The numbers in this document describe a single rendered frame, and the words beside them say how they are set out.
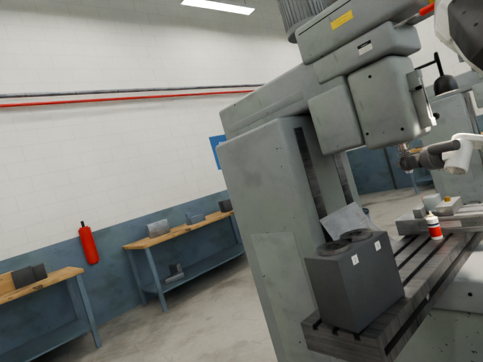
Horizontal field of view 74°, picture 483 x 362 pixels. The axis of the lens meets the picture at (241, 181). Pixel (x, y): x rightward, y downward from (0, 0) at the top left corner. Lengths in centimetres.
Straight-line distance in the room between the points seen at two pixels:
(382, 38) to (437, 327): 104
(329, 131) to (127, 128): 424
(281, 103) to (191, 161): 422
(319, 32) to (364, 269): 93
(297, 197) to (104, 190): 387
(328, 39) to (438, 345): 121
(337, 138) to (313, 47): 38
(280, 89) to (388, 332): 109
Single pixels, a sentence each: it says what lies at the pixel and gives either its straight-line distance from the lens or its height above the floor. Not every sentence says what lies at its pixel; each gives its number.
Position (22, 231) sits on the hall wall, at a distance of 477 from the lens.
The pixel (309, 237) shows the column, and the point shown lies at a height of 102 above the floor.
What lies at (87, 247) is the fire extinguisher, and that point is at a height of 103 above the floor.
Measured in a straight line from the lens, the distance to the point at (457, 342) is 146.
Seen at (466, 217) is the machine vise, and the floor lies 97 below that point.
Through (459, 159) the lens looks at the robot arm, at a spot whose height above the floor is 122.
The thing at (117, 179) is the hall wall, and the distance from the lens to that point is 508.
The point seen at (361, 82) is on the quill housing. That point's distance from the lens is 136.
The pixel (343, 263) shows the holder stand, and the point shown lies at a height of 109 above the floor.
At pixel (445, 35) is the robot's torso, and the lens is 91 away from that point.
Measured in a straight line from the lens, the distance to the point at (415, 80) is 137.
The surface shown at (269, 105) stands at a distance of 162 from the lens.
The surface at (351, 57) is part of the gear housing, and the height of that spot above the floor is 167.
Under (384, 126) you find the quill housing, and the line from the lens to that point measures 132.
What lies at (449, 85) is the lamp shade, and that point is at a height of 146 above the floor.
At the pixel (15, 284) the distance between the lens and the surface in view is 426.
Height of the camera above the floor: 136
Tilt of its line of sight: 1 degrees down
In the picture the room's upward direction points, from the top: 16 degrees counter-clockwise
